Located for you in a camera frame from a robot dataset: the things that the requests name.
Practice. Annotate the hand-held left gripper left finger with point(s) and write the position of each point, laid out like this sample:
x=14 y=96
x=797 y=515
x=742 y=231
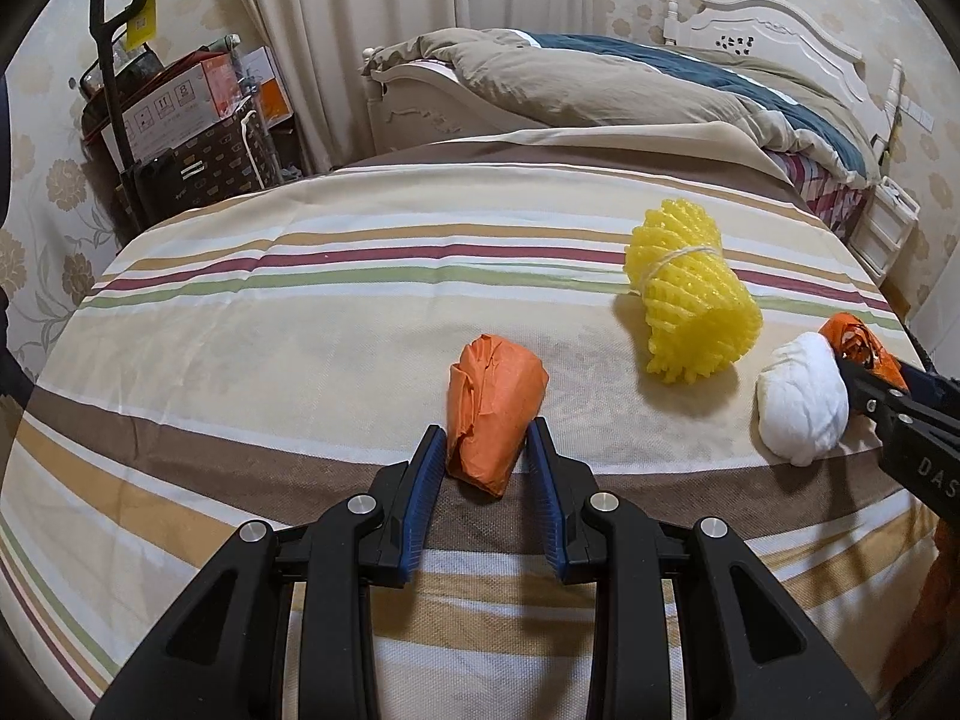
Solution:
x=424 y=510

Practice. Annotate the orange paper wad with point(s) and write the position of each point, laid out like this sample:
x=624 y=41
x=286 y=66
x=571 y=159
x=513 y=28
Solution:
x=495 y=405

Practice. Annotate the white wall socket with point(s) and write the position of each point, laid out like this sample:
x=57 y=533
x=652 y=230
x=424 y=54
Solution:
x=916 y=112

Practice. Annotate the striped bed sheet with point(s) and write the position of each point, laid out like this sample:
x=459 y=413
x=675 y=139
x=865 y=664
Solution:
x=262 y=360

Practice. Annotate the white carved headboard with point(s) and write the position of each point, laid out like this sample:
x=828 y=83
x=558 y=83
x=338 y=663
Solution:
x=780 y=26

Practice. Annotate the orange plastic wrapper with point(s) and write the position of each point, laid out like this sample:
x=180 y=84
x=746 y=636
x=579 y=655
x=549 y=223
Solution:
x=855 y=337

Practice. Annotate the brown patterned box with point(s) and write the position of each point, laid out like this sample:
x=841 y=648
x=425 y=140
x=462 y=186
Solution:
x=221 y=161

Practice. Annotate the bed with beige duvet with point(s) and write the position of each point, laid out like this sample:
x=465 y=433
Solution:
x=600 y=82

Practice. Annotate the white wad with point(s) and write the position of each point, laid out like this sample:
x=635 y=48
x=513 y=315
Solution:
x=799 y=397

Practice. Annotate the yellow tag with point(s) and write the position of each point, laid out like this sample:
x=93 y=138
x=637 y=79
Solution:
x=142 y=21

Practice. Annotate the red checked bed sheet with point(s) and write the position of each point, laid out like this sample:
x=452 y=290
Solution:
x=821 y=184

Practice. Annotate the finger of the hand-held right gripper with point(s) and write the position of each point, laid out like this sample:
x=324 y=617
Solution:
x=937 y=390
x=874 y=397

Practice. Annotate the white carved footboard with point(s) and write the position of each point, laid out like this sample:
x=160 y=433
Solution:
x=405 y=105

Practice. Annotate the white plastic drawer unit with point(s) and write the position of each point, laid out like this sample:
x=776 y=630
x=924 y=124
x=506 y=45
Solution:
x=885 y=225

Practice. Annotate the white and orange cardboard box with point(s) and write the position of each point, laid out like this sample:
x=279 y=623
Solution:
x=180 y=109

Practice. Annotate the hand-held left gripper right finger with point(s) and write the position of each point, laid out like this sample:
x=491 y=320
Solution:
x=541 y=510

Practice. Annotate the black hand trolley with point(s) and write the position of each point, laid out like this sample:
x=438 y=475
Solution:
x=111 y=90

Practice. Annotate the yellow foam fruit net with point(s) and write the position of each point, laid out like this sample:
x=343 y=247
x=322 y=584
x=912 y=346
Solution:
x=690 y=292

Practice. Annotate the cream curtain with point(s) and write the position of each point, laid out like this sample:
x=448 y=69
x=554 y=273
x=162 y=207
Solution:
x=390 y=22

